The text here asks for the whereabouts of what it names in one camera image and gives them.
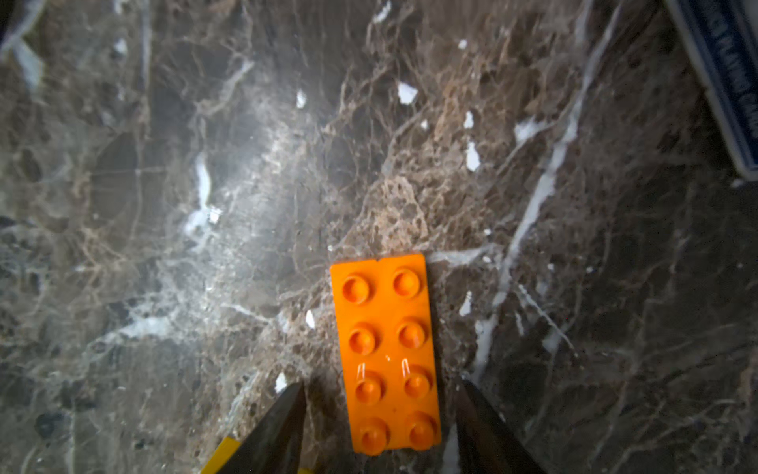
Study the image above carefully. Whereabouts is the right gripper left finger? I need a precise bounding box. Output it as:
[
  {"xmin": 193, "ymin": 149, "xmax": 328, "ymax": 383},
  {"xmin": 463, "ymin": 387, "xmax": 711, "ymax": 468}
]
[{"xmin": 219, "ymin": 382, "xmax": 306, "ymax": 474}]

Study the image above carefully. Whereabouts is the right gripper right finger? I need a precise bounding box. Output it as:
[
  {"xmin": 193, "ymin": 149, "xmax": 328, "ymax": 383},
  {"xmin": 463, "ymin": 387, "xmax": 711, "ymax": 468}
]
[{"xmin": 456, "ymin": 379, "xmax": 546, "ymax": 474}]

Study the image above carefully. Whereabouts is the yellow lego brick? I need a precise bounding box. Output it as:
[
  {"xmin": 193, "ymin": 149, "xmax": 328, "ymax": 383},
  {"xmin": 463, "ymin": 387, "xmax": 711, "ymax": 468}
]
[{"xmin": 201, "ymin": 436, "xmax": 241, "ymax": 474}]

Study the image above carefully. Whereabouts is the orange long lego brick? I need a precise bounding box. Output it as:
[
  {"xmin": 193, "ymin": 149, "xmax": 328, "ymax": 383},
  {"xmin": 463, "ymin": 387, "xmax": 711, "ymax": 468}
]
[{"xmin": 330, "ymin": 254, "xmax": 442, "ymax": 456}]

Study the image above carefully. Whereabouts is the blue playing card box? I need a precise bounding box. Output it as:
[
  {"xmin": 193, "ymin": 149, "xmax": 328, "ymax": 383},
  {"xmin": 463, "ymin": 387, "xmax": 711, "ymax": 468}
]
[{"xmin": 665, "ymin": 0, "xmax": 757, "ymax": 182}]

